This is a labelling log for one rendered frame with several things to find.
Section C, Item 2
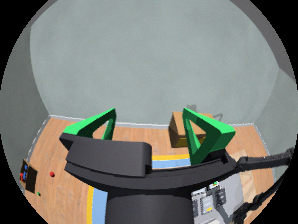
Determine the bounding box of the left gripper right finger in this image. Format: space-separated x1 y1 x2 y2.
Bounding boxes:
182 108 235 165

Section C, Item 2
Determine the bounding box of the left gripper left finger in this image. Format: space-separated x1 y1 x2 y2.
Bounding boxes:
64 108 117 140

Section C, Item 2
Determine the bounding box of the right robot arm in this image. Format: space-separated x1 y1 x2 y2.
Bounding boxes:
227 148 294 217

